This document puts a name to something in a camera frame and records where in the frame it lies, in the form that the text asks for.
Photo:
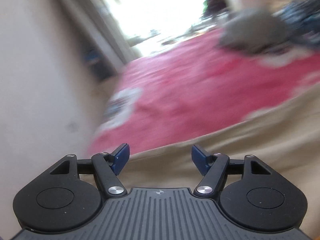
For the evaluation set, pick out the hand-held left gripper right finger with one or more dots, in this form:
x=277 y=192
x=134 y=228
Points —
x=199 y=158

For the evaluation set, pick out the plaid shirt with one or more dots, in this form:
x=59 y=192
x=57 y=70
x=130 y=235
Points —
x=300 y=17

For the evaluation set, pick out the grey garment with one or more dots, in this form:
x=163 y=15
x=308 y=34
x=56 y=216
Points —
x=252 y=30

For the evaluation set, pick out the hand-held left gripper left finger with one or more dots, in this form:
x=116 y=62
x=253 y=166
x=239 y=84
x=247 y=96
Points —
x=121 y=157

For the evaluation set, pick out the pink floral blanket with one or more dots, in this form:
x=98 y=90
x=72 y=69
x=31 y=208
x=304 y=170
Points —
x=187 y=85

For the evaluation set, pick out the beige garment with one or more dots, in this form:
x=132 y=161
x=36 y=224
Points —
x=250 y=150

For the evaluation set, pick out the grey curtain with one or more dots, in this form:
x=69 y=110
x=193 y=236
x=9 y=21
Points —
x=100 y=17

